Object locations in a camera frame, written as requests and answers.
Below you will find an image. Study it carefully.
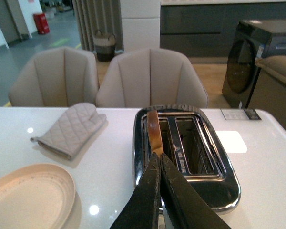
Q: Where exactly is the chrome two-slot toaster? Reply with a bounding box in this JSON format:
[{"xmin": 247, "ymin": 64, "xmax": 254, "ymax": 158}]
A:
[{"xmin": 133, "ymin": 105, "xmax": 241, "ymax": 214}]

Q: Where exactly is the beige upholstered chair left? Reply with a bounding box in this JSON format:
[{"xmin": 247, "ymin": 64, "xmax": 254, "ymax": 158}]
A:
[{"xmin": 9, "ymin": 47, "xmax": 100, "ymax": 107}]

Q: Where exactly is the beige upholstered chair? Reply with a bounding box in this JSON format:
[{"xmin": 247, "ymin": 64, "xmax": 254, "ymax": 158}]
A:
[
  {"xmin": 9, "ymin": 47, "xmax": 100, "ymax": 107},
  {"xmin": 96, "ymin": 48, "xmax": 208, "ymax": 108}
]

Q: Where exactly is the grey quilted oven mitt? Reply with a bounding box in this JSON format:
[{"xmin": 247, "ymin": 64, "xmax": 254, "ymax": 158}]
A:
[{"xmin": 31, "ymin": 103, "xmax": 107, "ymax": 160}]

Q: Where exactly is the red box cabinet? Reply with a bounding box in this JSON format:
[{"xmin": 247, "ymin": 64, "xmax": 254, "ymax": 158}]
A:
[{"xmin": 33, "ymin": 13, "xmax": 50, "ymax": 34}]

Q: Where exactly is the white pillar cabinet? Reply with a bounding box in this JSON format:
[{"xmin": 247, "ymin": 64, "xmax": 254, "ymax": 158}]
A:
[{"xmin": 120, "ymin": 0, "xmax": 161, "ymax": 52}]

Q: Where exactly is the woven basket with handles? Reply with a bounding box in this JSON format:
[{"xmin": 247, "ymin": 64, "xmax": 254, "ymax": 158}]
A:
[{"xmin": 92, "ymin": 30, "xmax": 116, "ymax": 62}]

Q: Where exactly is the slice of toast bread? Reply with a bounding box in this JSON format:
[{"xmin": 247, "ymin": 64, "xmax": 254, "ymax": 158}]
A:
[{"xmin": 147, "ymin": 110, "xmax": 163, "ymax": 157}]

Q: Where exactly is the black white label card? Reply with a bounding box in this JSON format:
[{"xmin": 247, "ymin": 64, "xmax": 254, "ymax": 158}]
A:
[{"xmin": 221, "ymin": 109, "xmax": 261, "ymax": 121}]

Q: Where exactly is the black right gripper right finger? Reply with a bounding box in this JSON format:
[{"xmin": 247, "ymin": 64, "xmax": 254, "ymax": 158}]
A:
[{"xmin": 160, "ymin": 154, "xmax": 230, "ymax": 229}]

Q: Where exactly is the dark grey counter cabinet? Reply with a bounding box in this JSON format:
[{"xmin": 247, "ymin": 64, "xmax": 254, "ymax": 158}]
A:
[{"xmin": 160, "ymin": 0, "xmax": 286, "ymax": 58}]

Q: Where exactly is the beige upholstered chair right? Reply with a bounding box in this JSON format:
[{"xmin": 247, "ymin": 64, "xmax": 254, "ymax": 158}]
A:
[{"xmin": 96, "ymin": 48, "xmax": 208, "ymax": 108}]

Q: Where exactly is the beige pleated curtain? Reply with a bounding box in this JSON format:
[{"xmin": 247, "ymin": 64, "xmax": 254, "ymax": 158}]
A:
[{"xmin": 72, "ymin": 0, "xmax": 123, "ymax": 51}]

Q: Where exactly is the beige round plate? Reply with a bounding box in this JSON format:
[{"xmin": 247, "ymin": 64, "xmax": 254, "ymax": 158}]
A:
[{"xmin": 0, "ymin": 164, "xmax": 76, "ymax": 229}]

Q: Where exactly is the dark washing machine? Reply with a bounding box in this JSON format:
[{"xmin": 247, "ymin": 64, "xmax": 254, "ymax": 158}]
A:
[{"xmin": 222, "ymin": 19, "xmax": 286, "ymax": 108}]

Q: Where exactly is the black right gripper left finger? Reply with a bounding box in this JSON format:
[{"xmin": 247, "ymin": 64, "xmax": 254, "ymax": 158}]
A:
[{"xmin": 111, "ymin": 153, "xmax": 161, "ymax": 229}]

